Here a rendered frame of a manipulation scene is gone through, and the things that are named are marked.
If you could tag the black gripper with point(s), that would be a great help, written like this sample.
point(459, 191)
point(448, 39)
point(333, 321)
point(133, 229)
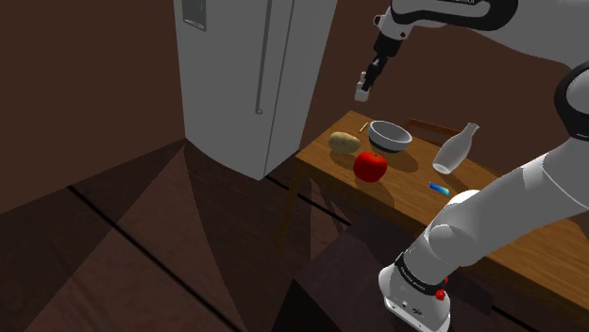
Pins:
point(386, 45)

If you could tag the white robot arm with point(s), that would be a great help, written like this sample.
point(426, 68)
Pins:
point(515, 197)

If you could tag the small tan stick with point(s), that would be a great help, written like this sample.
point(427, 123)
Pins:
point(363, 127)

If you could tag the grey bowl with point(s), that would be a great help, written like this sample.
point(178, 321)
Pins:
point(389, 138)

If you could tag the brown potato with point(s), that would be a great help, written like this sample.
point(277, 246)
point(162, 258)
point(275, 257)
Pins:
point(344, 142)

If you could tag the red apple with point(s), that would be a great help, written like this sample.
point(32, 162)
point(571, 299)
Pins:
point(369, 166)

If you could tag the white bottle vase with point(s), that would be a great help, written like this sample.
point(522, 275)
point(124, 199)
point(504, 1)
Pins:
point(453, 149)

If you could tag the small blue flat bar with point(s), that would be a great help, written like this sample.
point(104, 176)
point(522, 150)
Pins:
point(439, 188)

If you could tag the grey refrigerator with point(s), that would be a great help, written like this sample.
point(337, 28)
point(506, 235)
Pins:
point(230, 82)

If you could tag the dark robot stand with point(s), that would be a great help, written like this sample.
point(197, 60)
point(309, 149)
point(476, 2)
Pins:
point(340, 285)

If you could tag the wooden table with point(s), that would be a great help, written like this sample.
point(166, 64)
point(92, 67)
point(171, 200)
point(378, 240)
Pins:
point(529, 248)

